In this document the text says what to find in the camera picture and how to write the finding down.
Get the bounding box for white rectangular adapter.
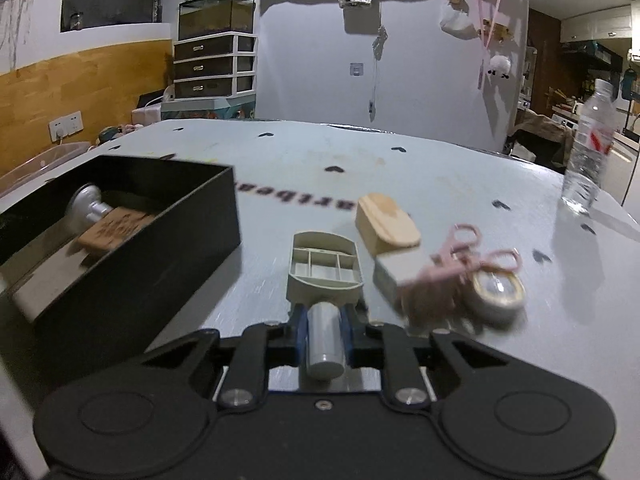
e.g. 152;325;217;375
373;247;431;292

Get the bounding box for pink scissors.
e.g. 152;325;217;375
399;223;523;321

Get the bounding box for oval wooden block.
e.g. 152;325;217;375
356;193;421;257

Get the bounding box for round tape measure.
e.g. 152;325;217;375
462;270;526;325

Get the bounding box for black storage box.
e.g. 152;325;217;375
1;155;241;385

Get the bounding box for silver suction cup knob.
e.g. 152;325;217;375
65;184;113;235

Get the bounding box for clear plastic storage bin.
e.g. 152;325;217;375
0;141;91;196

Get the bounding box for white plastic drawer unit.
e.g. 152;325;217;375
174;32;257;99

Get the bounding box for white plush toy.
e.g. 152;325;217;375
487;54;512;79

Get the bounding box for clear water bottle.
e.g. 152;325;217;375
561;79;615;214

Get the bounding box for glass fish tank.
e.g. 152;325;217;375
177;0;256;40

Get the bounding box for white wall power socket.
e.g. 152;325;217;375
49;112;84;143

